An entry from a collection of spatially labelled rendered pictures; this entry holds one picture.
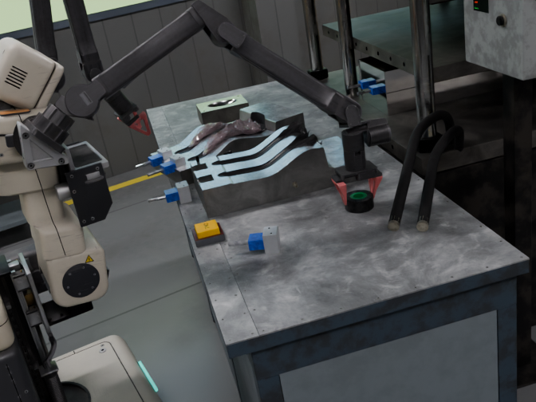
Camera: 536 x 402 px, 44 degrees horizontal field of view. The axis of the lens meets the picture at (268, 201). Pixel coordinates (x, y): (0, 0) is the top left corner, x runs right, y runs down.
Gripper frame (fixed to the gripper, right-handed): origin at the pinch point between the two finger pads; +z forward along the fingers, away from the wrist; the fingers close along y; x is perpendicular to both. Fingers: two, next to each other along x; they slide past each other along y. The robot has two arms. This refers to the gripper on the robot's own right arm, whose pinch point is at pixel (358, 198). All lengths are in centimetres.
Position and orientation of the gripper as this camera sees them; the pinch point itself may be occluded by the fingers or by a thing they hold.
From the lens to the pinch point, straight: 185.8
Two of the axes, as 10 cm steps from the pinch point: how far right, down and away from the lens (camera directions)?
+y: 9.6, -2.3, 1.7
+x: -2.4, -3.6, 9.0
